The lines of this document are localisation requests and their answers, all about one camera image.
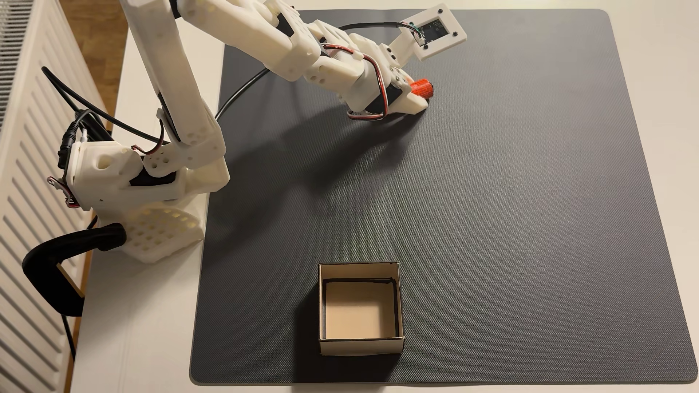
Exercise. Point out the black table clamp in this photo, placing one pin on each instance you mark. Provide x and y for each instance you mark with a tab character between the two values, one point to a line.
49	267

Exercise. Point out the red cylindrical printed object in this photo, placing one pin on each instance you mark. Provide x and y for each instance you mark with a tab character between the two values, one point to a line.
422	89

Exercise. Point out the white radiator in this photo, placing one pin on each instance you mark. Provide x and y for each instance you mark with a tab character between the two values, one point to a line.
22	164

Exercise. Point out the dark grey textured mat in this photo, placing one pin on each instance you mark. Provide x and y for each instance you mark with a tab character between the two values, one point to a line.
519	218

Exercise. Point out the small open cardboard box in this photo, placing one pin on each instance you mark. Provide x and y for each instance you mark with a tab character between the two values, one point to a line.
360	311

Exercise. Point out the white camera board mount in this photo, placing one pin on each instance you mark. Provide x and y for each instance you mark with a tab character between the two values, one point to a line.
434	31

